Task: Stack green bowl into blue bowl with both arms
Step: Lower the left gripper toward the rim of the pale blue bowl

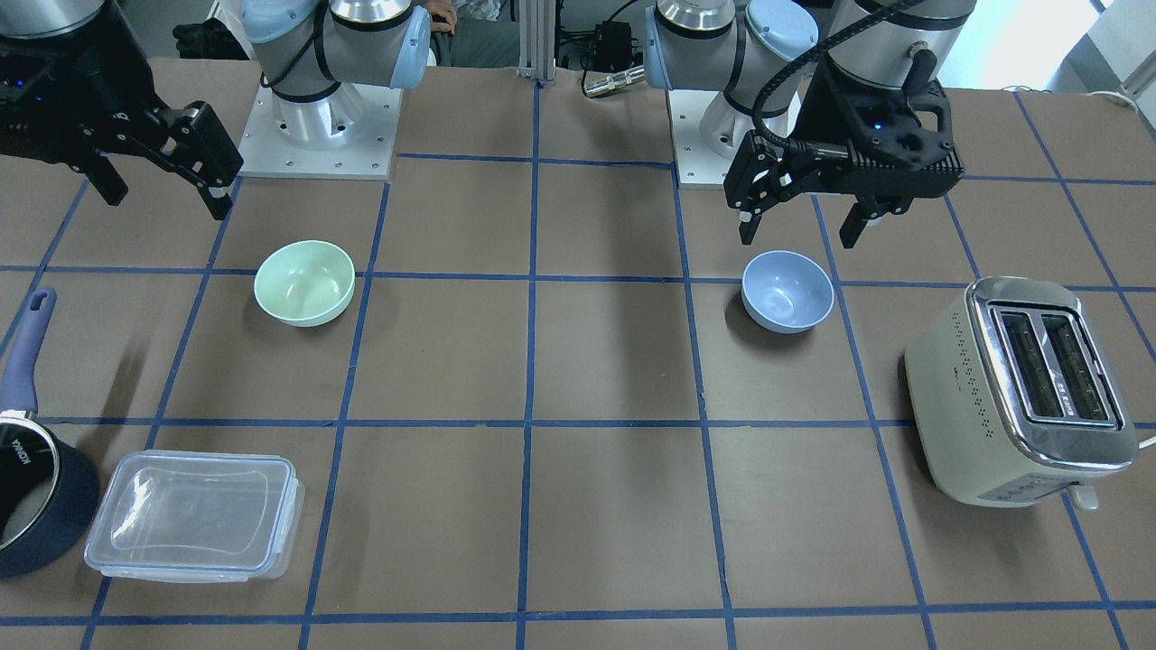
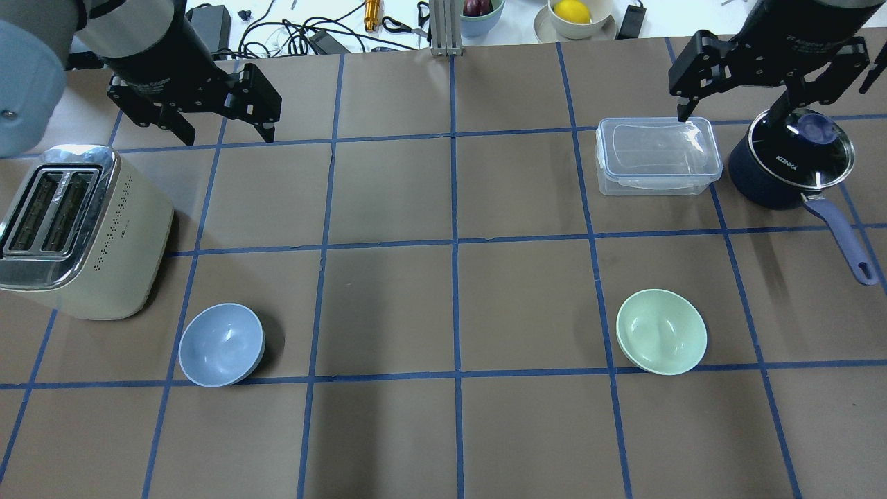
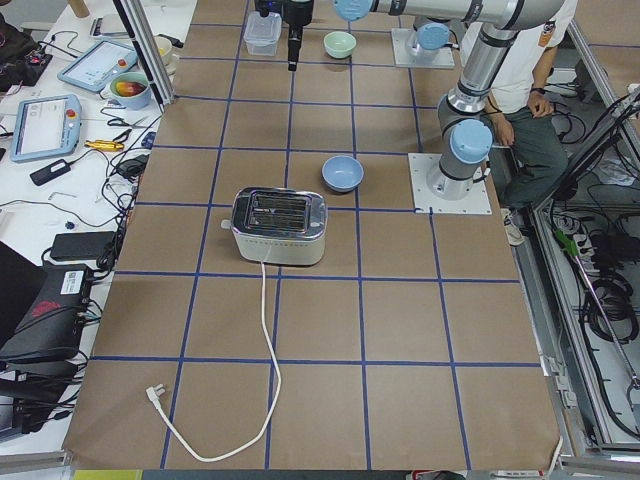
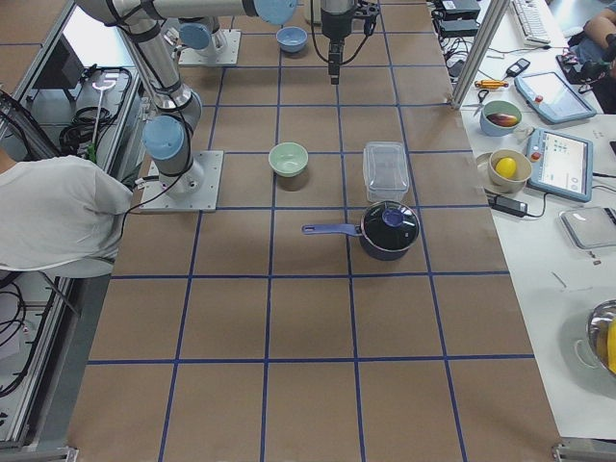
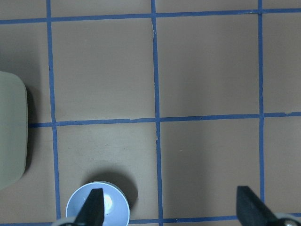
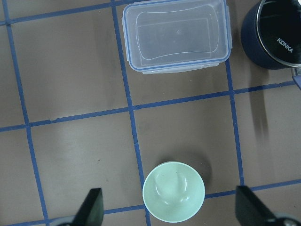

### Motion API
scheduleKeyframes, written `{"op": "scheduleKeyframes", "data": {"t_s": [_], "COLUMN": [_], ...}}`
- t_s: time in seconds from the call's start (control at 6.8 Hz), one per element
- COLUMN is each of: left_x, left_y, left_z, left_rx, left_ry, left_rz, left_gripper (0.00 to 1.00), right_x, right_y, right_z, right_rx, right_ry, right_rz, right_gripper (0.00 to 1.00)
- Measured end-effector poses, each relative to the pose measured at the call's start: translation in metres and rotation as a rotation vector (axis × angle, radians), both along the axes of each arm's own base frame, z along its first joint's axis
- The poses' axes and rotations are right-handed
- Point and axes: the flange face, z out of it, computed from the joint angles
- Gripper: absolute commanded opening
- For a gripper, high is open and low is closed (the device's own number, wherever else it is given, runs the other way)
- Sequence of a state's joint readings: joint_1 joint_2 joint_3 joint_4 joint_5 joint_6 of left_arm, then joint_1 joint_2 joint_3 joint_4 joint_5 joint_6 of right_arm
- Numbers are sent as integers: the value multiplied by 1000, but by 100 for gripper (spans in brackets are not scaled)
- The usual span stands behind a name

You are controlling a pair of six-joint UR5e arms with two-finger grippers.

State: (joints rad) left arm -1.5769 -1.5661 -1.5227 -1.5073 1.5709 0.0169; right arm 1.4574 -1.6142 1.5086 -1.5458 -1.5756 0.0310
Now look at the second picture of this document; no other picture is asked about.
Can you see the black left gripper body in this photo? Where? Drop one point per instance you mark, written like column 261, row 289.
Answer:
column 161, row 57

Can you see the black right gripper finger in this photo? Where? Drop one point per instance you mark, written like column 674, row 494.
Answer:
column 795, row 95
column 685, row 107

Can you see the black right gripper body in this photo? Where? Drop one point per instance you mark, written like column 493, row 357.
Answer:
column 792, row 29

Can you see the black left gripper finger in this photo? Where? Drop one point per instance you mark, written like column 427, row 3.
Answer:
column 168, row 118
column 251, row 98

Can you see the green bowl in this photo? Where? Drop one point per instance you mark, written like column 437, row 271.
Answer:
column 661, row 332

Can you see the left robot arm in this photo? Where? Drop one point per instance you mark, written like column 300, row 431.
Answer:
column 36, row 38

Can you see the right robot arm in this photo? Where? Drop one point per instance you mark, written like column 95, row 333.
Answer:
column 814, row 21

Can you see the beige bowl with lemon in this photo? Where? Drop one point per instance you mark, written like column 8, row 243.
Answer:
column 561, row 21

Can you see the bowl with red fruit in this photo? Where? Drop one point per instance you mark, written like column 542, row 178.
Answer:
column 479, row 17

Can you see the blue bowl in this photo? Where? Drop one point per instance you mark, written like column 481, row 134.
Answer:
column 222, row 345

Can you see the black power adapter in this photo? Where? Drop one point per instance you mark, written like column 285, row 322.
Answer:
column 212, row 23

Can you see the clear plastic food container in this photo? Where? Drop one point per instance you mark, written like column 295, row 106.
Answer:
column 649, row 156

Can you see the dark blue saucepan with lid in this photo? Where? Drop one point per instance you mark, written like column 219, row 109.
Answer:
column 789, row 164

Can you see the small black adapter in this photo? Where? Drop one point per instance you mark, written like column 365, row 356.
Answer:
column 633, row 20

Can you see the cream and chrome toaster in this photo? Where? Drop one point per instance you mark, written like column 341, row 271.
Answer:
column 85, row 234

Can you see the aluminium profile post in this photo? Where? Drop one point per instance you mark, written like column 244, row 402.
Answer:
column 446, row 28

